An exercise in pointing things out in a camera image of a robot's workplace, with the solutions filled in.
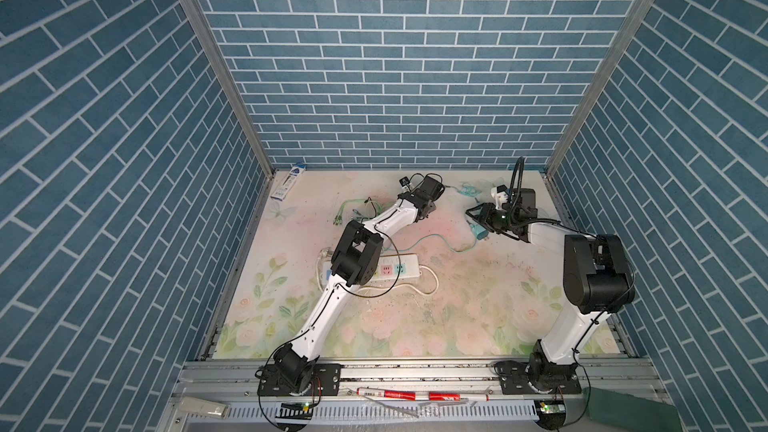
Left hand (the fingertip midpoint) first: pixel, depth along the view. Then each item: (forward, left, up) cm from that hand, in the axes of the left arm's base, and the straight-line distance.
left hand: (424, 205), depth 108 cm
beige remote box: (-60, +55, +1) cm, 81 cm away
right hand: (-9, -13, +8) cm, 18 cm away
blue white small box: (+13, +53, -1) cm, 54 cm away
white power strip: (-25, +14, 0) cm, 29 cm away
